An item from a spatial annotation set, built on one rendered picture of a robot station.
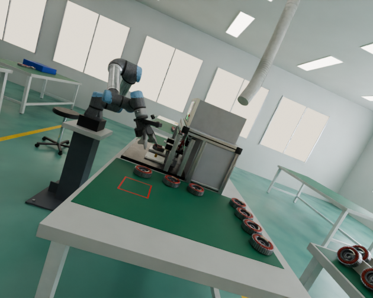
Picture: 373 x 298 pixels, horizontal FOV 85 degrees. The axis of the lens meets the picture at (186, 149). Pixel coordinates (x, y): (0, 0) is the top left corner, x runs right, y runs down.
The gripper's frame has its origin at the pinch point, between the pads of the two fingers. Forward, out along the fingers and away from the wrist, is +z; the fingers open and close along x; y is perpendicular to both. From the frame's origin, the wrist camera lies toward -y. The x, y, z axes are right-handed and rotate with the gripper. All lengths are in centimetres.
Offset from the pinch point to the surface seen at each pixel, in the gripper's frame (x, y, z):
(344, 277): -7, -87, 86
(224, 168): -33, -34, 25
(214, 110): -35, -36, -17
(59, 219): 62, 6, 16
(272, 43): -188, -103, -99
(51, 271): 62, 15, 34
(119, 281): 4, 45, 82
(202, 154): -25.8, -22.5, 11.9
